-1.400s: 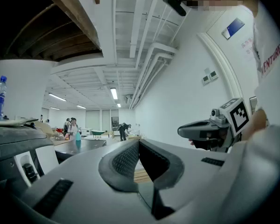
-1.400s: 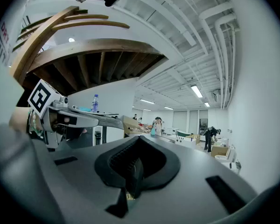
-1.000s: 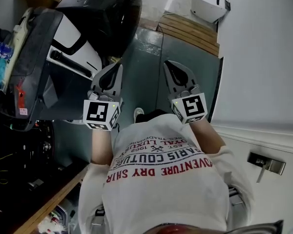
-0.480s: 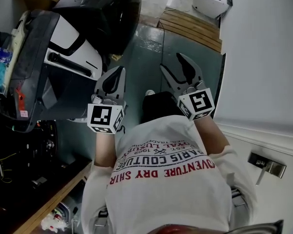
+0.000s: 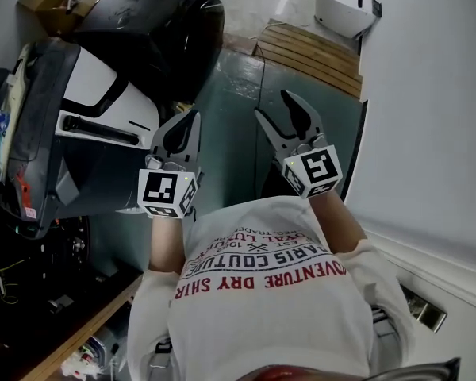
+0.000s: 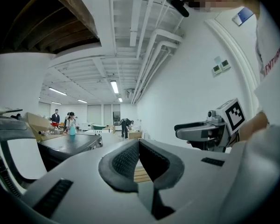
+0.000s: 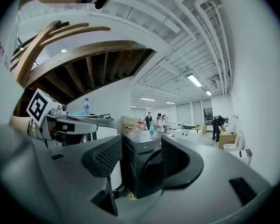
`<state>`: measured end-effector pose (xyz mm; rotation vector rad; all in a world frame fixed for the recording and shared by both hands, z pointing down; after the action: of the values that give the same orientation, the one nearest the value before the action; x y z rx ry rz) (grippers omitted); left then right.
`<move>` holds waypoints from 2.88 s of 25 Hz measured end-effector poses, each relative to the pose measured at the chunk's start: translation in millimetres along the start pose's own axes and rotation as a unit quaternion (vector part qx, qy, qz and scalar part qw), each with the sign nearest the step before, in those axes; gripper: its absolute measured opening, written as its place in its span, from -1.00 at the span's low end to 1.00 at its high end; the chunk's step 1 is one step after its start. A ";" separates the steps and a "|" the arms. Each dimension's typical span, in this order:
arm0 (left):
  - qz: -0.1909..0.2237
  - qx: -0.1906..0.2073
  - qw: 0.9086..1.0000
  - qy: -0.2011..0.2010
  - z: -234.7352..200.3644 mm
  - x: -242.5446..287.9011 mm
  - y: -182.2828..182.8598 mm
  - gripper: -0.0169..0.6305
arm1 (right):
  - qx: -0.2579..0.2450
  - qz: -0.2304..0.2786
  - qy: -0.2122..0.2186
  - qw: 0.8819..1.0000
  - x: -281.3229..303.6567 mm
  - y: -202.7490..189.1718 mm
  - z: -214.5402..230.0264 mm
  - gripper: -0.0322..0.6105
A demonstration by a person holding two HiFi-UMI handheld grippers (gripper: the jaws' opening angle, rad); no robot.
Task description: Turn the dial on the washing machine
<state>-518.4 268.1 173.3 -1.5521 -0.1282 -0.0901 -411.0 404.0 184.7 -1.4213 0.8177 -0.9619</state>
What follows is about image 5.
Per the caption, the wooden shelf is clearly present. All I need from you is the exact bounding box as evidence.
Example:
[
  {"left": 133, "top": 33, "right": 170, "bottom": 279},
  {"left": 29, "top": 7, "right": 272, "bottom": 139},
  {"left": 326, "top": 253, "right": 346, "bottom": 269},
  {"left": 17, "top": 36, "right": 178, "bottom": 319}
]
[{"left": 21, "top": 271, "right": 144, "bottom": 381}]

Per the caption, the thin white cable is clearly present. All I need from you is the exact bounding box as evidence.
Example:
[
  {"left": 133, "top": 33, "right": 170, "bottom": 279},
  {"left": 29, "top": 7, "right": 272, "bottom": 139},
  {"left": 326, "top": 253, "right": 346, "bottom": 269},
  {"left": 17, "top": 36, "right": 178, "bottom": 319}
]
[{"left": 266, "top": 0, "right": 322, "bottom": 31}]

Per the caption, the large white and black machine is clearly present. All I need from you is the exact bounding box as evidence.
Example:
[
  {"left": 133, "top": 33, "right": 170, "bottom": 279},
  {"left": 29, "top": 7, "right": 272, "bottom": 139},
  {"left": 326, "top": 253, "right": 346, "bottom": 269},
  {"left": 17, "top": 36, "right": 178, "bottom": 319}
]
[{"left": 0, "top": 37, "right": 162, "bottom": 241}]

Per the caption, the person's left forearm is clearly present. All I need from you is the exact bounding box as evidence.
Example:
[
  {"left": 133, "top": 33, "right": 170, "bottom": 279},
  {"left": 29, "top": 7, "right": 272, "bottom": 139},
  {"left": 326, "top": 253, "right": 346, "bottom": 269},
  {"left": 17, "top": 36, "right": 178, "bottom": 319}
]
[{"left": 148, "top": 211, "right": 192, "bottom": 274}]

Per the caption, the white door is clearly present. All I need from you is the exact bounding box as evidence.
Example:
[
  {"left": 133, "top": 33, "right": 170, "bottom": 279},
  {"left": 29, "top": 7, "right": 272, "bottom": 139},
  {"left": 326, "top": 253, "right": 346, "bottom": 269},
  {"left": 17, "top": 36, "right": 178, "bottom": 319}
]
[{"left": 363, "top": 228, "right": 476, "bottom": 381}]

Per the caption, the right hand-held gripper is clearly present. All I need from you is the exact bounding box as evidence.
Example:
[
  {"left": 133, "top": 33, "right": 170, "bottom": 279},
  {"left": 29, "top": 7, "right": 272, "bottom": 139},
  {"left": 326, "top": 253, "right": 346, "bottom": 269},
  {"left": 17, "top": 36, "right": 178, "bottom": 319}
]
[{"left": 254, "top": 89, "right": 344, "bottom": 201}]

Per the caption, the open cardboard box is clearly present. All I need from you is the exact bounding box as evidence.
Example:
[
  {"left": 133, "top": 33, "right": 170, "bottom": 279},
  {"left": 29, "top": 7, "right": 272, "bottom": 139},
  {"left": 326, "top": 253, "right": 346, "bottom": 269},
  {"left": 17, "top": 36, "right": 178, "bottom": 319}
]
[{"left": 17, "top": 0, "right": 124, "bottom": 38}]

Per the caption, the white crumpled bag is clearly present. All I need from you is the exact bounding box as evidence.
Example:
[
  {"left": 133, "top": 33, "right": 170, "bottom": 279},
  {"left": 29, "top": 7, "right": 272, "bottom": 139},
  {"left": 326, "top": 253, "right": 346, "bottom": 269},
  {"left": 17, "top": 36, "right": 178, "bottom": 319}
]
[{"left": 61, "top": 331, "right": 104, "bottom": 379}]

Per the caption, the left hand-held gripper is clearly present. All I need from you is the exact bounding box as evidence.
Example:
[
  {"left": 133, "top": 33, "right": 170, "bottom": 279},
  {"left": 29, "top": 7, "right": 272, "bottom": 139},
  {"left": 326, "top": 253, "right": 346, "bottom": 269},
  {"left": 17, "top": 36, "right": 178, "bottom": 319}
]
[{"left": 136, "top": 109, "right": 203, "bottom": 220}]

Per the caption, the black wired equipment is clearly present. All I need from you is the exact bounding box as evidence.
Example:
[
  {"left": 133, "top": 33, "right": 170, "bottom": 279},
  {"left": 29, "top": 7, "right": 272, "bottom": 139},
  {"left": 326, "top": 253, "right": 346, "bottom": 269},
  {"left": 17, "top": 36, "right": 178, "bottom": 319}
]
[{"left": 0, "top": 212, "right": 144, "bottom": 356}]

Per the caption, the dark head mount rim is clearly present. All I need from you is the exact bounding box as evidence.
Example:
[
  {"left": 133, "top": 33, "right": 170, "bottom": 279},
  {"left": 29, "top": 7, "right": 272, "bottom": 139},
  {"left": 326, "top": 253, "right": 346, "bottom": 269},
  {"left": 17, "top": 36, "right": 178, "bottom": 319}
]
[{"left": 363, "top": 356, "right": 461, "bottom": 381}]

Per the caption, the beige fabric strip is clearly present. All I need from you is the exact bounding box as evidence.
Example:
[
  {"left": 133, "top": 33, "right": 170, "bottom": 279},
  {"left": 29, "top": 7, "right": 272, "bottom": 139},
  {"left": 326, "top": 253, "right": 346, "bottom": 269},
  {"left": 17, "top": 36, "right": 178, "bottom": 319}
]
[{"left": 0, "top": 44, "right": 35, "bottom": 166}]

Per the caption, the white domed robot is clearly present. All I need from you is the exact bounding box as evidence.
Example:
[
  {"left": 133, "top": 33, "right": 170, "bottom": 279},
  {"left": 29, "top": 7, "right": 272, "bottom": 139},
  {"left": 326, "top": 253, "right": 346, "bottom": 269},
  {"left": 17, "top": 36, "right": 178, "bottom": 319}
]
[{"left": 314, "top": 0, "right": 383, "bottom": 39}]

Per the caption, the wooden slat platform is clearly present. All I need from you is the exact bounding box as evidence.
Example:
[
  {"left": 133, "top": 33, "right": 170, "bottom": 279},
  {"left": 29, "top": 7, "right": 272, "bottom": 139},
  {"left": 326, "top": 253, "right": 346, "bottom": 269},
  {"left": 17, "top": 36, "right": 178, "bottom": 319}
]
[{"left": 221, "top": 21, "right": 365, "bottom": 102}]

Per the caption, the red tag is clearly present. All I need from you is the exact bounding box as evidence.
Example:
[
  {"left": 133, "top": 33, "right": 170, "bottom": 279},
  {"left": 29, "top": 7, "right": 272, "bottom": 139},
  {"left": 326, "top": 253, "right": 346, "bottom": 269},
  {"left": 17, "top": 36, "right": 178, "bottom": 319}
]
[{"left": 14, "top": 168, "right": 39, "bottom": 220}]

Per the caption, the white printed shirt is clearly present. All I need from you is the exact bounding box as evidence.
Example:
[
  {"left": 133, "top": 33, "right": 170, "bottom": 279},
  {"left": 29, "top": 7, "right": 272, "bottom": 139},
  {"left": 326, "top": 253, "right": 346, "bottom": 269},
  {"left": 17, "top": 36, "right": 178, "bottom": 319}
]
[{"left": 125, "top": 194, "right": 418, "bottom": 381}]

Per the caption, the grey harness strap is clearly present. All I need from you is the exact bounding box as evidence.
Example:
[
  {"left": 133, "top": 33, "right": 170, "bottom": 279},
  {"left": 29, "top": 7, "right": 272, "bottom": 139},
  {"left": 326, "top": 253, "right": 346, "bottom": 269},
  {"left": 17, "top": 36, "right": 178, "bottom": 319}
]
[
  {"left": 370, "top": 303, "right": 401, "bottom": 360},
  {"left": 148, "top": 337, "right": 175, "bottom": 381}
]

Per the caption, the person's right forearm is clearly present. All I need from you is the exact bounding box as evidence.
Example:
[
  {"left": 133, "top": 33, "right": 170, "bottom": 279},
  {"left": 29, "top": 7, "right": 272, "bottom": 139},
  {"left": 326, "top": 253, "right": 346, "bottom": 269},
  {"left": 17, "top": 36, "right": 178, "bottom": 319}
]
[{"left": 309, "top": 190, "right": 369, "bottom": 254}]

